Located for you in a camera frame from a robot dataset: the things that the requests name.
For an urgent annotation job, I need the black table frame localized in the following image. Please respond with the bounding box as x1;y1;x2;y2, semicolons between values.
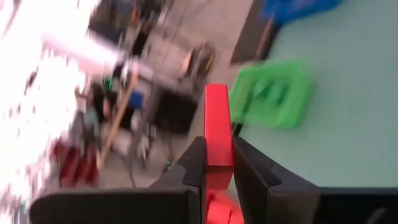
229;0;280;66

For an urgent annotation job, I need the red block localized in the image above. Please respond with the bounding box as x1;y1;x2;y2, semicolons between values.
203;83;235;191

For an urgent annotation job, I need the green table mat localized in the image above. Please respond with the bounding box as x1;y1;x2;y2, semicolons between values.
236;0;398;189

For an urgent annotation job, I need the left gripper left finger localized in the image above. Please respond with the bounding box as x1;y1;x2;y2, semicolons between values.
29;136;208;224

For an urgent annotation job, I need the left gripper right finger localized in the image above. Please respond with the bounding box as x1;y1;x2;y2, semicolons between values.
233;136;398;224

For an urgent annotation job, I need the blue plastic basket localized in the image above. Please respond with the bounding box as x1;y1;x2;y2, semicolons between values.
262;0;343;27

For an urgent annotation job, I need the green plastic basket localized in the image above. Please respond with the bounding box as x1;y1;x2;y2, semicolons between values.
228;57;313;131

